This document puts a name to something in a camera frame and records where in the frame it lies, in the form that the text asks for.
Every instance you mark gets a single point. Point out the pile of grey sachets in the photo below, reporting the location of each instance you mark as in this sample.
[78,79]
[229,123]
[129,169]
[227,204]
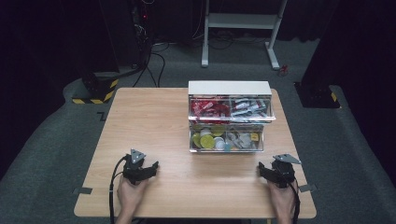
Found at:
[239,140]

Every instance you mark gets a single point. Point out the small yellow packet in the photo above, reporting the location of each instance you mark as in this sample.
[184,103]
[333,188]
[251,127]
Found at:
[254,137]

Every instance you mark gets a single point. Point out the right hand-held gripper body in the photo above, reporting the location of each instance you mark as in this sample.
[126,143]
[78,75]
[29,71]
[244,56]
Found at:
[285,169]

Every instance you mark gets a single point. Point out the white metal stand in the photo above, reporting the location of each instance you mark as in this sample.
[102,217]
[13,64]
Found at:
[239,21]

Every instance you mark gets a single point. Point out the pile of red stick packets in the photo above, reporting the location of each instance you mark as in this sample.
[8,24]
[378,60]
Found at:
[210,107]

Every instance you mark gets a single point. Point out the dark equipment rack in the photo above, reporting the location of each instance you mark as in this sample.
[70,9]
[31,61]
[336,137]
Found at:
[141,28]

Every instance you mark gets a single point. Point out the black base with yellow stripes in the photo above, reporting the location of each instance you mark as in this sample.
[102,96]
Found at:
[99,88]

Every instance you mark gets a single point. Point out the small red floor object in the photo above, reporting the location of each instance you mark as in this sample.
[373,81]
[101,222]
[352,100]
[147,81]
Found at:
[282,71]

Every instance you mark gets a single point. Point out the white drawer cabinet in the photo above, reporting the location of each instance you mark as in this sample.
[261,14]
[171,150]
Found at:
[229,87]

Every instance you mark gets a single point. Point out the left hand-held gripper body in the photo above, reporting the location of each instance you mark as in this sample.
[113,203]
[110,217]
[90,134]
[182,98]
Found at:
[134,169]

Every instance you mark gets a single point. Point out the grey tape strip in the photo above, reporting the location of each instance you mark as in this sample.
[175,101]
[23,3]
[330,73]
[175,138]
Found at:
[82,190]
[308,187]

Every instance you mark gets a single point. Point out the clear drawer with capsules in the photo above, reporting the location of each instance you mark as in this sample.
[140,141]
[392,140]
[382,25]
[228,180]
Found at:
[226,149]

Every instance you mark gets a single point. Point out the person's right hand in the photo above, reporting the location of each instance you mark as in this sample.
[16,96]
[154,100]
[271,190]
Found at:
[281,199]

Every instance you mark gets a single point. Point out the clear drawer with stick packets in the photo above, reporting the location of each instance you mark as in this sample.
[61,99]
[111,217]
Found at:
[232,116]

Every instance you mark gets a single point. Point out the group of green and white capsules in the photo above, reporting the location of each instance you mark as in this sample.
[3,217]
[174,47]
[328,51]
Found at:
[207,141]

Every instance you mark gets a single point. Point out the person's left hand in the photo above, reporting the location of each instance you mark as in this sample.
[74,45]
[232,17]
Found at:
[130,194]

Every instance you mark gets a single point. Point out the black base with yellow mark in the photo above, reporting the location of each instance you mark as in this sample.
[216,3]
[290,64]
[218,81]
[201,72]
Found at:
[316,96]

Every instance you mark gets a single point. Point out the pile of grey stick packets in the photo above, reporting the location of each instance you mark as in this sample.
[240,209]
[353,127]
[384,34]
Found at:
[249,107]

